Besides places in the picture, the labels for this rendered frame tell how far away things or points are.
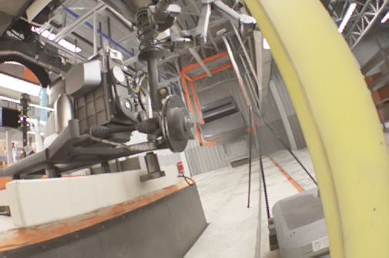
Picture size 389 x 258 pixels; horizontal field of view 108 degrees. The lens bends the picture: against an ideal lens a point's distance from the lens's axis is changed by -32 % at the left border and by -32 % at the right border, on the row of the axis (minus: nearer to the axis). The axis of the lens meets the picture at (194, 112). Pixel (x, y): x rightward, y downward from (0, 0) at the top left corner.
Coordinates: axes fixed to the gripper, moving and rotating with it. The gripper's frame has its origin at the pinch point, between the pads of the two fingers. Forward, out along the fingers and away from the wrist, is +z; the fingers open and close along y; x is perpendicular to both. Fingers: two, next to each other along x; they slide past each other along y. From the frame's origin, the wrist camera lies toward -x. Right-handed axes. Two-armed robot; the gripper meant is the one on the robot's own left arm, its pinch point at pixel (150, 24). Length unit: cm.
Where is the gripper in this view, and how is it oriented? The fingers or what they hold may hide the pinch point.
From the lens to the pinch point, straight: 112.6
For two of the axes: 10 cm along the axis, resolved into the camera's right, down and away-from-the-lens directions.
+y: -3.0, -9.5, 1.0
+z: -5.2, 2.5, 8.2
